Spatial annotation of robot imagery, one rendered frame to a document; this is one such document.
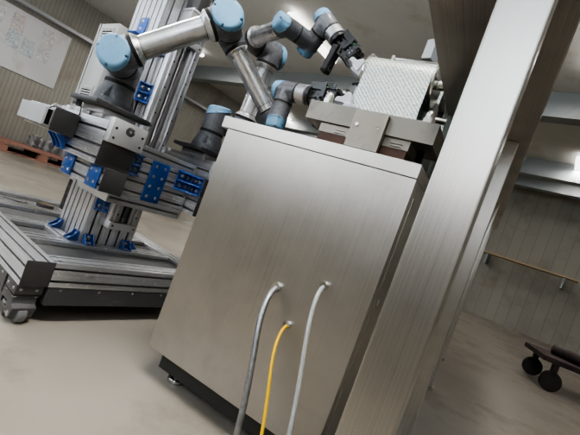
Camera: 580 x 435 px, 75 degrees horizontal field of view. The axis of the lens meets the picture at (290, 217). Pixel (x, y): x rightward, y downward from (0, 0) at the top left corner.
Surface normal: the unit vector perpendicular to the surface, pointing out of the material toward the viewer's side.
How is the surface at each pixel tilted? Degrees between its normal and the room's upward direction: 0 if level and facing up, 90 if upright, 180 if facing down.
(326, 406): 90
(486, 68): 90
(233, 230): 90
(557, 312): 90
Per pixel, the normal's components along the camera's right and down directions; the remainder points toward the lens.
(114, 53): 0.05, 0.12
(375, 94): -0.43, -0.15
